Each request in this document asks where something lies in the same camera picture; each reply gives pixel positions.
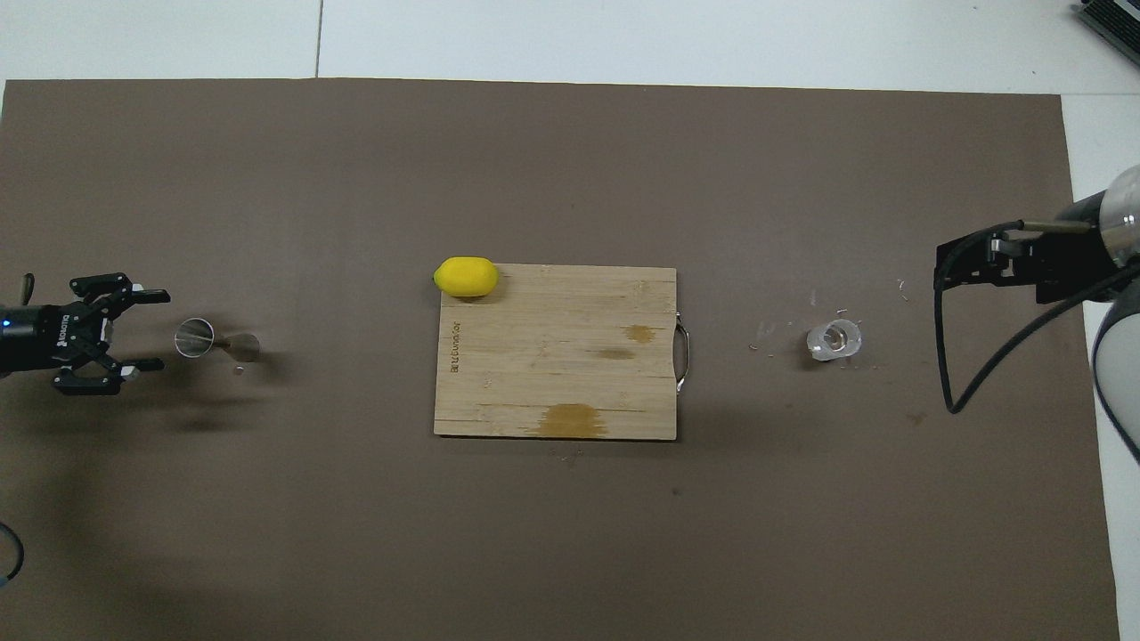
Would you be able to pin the grey ribbed device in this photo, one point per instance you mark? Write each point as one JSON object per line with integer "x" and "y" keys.
{"x": 1118, "y": 18}

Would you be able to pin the yellow lemon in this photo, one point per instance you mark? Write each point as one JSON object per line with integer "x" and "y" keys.
{"x": 466, "y": 277}

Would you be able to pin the bamboo cutting board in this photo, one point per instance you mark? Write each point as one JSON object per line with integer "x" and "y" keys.
{"x": 552, "y": 374}

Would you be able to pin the steel double cone jigger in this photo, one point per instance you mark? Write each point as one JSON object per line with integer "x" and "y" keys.
{"x": 194, "y": 338}

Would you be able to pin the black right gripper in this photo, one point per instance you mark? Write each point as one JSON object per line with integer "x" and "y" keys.
{"x": 1073, "y": 254}

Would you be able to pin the brown table mat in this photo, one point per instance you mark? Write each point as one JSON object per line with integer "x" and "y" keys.
{"x": 267, "y": 534}

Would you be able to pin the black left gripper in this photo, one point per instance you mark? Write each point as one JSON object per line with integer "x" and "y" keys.
{"x": 44, "y": 338}

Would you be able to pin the clear glass cup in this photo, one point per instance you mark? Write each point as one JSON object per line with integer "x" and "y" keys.
{"x": 834, "y": 340}

